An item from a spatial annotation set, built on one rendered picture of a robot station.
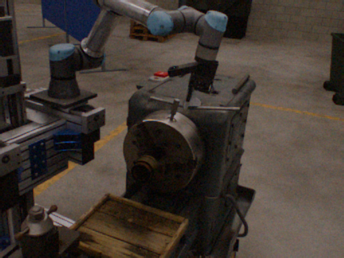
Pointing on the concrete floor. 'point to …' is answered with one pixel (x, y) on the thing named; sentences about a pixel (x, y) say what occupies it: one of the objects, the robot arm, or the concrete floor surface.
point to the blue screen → (72, 21)
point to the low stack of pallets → (145, 32)
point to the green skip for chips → (336, 69)
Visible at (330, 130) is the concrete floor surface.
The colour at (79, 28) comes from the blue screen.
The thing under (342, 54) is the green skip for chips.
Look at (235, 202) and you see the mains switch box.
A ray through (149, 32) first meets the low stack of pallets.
